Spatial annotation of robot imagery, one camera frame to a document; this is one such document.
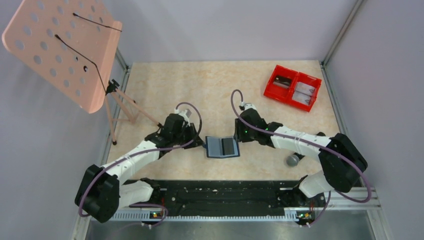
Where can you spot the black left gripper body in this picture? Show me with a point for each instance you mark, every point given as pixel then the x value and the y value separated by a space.
pixel 187 134

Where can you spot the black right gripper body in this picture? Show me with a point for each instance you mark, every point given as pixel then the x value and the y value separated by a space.
pixel 244 134

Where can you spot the black credit card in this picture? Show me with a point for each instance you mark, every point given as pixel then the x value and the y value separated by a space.
pixel 227 145

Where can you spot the blue leather card holder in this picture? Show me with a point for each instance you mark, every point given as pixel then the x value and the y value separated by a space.
pixel 213 147

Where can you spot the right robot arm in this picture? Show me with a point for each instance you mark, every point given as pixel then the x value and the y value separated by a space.
pixel 341 163

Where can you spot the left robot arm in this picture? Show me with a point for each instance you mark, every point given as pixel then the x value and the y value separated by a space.
pixel 104 189

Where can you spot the black microphone grey head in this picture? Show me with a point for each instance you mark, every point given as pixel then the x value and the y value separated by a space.
pixel 294 159

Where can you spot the red double bin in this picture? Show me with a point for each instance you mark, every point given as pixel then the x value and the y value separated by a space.
pixel 284 95

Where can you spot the pink music stand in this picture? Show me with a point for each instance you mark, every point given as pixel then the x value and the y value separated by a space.
pixel 71 44

